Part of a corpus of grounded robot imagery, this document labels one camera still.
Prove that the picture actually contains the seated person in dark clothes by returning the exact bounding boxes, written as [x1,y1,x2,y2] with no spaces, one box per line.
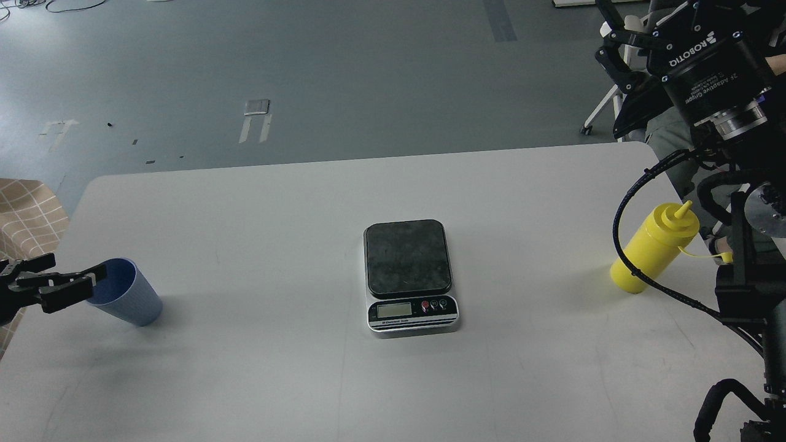
[644,53,785,262]

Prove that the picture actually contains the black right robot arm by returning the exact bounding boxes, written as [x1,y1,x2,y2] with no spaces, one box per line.
[595,1,784,441]

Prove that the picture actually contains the white office chair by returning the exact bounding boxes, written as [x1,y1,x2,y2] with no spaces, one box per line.
[579,16,648,142]

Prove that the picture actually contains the blue ribbed plastic cup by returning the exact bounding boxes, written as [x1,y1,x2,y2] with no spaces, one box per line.
[86,257,163,327]

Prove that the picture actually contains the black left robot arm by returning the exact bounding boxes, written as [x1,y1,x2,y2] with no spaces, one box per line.
[1,252,107,325]

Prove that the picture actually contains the digital kitchen scale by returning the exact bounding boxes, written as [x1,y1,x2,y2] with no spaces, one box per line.
[362,219,461,336]

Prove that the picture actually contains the tan checkered cloth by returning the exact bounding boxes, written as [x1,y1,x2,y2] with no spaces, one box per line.
[0,178,69,360]

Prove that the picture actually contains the black floor cables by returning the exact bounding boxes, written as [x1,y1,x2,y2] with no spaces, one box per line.
[0,0,111,23]

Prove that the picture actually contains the grey floor plate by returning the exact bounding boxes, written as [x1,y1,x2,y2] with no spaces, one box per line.
[244,99,270,117]

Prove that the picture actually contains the yellow squeeze bottle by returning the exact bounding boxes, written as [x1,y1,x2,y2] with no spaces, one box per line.
[610,200,733,294]

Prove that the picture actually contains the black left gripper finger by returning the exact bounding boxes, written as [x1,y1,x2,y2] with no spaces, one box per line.
[1,254,56,279]
[12,264,107,314]

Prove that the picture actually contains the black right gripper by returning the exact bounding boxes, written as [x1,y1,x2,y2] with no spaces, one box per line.
[595,1,776,124]

